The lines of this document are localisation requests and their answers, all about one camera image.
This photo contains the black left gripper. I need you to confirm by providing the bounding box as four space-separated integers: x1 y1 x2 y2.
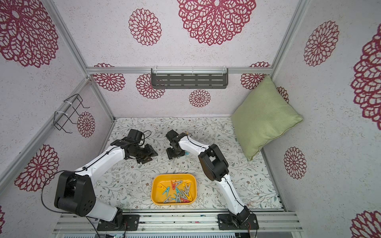
130 143 159 165

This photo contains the red clothespin back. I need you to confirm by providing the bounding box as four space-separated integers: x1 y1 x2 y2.
171 180 176 190

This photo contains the red clothespin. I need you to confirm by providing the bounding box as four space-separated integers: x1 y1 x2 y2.
171 180 176 190
180 198 190 203

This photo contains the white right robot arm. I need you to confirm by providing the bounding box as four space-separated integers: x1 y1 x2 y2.
166 130 251 227

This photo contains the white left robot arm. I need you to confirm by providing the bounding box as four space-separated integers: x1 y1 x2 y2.
54 139 158 227

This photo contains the yellow plastic storage tray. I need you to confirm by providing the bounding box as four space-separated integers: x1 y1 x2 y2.
151 174 197 206

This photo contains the yellow clothespin left pair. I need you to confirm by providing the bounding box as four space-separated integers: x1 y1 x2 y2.
158 183 167 191

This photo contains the red clothespin near tray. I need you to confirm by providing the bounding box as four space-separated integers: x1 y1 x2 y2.
180 198 190 203

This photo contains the green square pillow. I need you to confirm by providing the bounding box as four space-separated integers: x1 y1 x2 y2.
231 76 303 161

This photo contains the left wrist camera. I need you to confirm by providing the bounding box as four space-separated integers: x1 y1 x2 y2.
127 129 143 143

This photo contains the grey wall shelf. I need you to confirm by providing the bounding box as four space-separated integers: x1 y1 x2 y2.
150 67 229 89

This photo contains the black wire wall rack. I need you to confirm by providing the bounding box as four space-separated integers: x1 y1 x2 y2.
53 93 89 134

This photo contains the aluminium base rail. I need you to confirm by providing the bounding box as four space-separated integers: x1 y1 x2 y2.
53 212 304 234

